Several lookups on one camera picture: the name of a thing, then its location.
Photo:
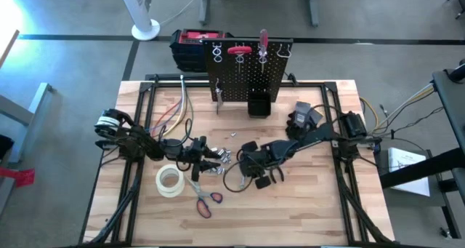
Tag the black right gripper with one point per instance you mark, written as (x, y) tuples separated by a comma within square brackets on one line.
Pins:
[(272, 151)]

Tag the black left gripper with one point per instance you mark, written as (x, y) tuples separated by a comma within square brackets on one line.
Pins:
[(189, 158)]

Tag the chrome combination wrench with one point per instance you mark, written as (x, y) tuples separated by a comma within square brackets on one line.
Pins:
[(219, 99), (242, 184)]

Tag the blue and red pliers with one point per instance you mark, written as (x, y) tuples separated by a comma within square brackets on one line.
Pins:
[(200, 192)]

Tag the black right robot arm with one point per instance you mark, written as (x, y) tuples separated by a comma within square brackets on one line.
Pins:
[(327, 131)]

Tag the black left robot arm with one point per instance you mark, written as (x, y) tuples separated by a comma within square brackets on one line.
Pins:
[(138, 142)]

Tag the steel single peg hook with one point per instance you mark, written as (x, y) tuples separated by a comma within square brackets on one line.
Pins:
[(217, 81)]

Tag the black perforated peg board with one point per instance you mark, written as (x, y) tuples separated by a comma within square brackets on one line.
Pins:
[(247, 80)]

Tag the cream masking tape roll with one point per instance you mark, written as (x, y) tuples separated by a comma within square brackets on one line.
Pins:
[(170, 193)]

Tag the black plastic bin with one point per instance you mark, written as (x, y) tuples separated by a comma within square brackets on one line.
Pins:
[(259, 106)]

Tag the red black toolbox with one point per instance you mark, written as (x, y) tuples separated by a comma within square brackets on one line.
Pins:
[(189, 55)]

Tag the steel double prong hook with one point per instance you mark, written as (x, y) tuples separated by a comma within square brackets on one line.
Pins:
[(278, 53)]

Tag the grey legged desk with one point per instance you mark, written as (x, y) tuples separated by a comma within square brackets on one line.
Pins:
[(205, 4)]

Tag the white booklet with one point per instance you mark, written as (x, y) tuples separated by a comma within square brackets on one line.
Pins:
[(407, 168)]

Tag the white tower fan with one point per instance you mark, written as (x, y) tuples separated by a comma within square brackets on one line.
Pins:
[(140, 8)]

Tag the red sheet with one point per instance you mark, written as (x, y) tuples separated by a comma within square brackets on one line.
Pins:
[(22, 177)]

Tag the black side desk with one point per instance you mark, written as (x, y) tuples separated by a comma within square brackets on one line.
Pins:
[(450, 106)]

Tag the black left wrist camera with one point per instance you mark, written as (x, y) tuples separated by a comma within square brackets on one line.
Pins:
[(200, 143)]

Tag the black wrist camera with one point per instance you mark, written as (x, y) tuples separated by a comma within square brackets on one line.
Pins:
[(249, 149), (200, 143)]

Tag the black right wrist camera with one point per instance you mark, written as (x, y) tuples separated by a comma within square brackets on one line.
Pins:
[(249, 149)]

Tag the black aluminium table frame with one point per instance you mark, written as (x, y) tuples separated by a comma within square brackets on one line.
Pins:
[(312, 84)]

